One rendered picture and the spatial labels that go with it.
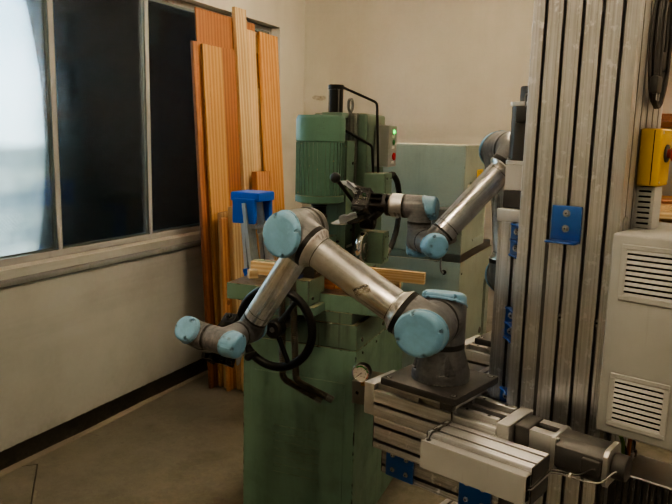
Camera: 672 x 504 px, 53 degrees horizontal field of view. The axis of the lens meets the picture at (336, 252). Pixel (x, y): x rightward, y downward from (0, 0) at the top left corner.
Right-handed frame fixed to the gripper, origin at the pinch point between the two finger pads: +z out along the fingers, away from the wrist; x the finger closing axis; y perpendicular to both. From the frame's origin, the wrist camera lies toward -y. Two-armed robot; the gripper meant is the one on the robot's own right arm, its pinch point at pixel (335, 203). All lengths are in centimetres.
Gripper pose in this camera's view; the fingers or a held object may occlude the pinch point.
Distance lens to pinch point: 227.9
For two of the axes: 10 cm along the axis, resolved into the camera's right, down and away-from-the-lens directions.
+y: -3.3, -2.9, -9.0
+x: -1.9, 9.5, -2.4
